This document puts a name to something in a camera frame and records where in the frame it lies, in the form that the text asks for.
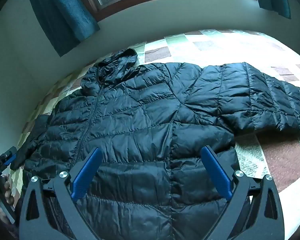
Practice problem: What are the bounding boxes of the black puffer jacket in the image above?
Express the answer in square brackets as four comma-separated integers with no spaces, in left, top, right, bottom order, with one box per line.
[10,48,300,240]

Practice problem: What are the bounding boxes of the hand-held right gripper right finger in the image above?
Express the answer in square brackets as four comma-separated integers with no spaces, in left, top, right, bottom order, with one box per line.
[201,145,285,240]

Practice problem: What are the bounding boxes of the patchwork quilt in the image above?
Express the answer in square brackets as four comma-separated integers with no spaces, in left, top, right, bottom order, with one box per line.
[9,29,300,240]

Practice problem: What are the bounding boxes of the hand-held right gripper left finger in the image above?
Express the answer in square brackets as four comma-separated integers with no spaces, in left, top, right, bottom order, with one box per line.
[19,147,103,240]

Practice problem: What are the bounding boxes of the person's left hand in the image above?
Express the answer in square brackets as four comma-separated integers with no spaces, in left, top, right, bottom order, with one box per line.
[0,174,14,205]

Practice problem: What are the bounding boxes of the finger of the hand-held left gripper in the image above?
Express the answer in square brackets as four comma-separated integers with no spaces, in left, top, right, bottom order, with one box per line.
[4,147,17,167]

